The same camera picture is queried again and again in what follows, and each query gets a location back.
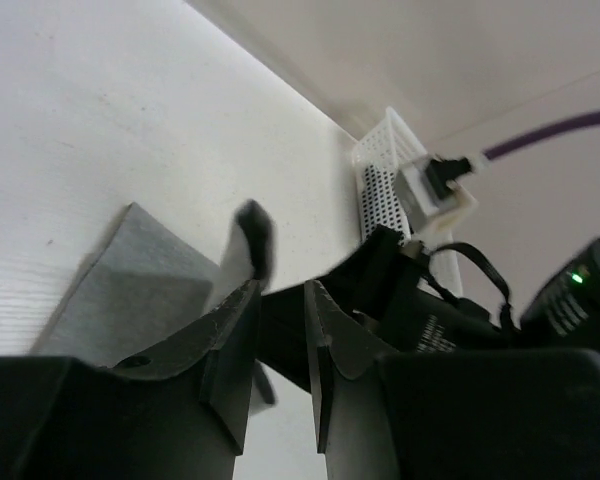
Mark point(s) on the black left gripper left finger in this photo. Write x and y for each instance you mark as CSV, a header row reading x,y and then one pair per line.
x,y
177,410

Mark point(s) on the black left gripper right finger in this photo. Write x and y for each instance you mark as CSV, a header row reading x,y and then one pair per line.
x,y
512,414

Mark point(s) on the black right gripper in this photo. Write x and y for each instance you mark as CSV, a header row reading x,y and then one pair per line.
x,y
380,324

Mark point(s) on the grey tank top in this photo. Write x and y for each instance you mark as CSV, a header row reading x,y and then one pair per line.
x,y
145,284

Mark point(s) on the white plastic basket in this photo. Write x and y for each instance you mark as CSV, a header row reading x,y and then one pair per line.
x,y
376,158

